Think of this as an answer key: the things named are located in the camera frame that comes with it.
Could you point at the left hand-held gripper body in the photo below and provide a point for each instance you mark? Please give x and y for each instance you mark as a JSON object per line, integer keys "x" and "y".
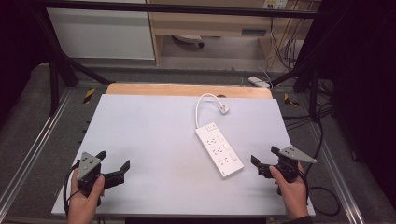
{"x": 88, "y": 166}

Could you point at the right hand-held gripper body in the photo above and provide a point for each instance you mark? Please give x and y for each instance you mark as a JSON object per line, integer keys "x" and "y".
{"x": 291, "y": 163}

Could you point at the person's right hand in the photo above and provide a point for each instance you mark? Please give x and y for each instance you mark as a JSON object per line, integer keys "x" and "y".
{"x": 291, "y": 194}

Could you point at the person's left hand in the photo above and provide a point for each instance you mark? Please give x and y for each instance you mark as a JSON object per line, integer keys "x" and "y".
{"x": 83, "y": 203}

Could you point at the white plug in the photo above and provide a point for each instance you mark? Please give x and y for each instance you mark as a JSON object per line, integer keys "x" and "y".
{"x": 224, "y": 109}

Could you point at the small white floor power strip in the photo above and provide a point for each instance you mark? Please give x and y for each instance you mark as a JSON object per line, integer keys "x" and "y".
{"x": 258, "y": 81}

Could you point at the white cabinet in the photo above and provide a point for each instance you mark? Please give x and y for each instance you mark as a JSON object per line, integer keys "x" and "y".
{"x": 99, "y": 31}

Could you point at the light wooden desk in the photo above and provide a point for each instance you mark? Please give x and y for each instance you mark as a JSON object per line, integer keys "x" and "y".
{"x": 211, "y": 26}

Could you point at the office chair base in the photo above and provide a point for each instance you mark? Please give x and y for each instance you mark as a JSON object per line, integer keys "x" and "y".
{"x": 190, "y": 39}

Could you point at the aluminium floor rail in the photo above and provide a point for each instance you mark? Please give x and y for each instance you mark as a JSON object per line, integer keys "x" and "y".
{"x": 34, "y": 146}
{"x": 337, "y": 174}

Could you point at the white wall socket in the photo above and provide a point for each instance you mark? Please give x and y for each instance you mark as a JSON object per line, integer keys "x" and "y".
{"x": 275, "y": 3}

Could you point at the black metal frame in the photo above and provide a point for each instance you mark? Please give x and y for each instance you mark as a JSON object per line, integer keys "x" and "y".
{"x": 186, "y": 8}

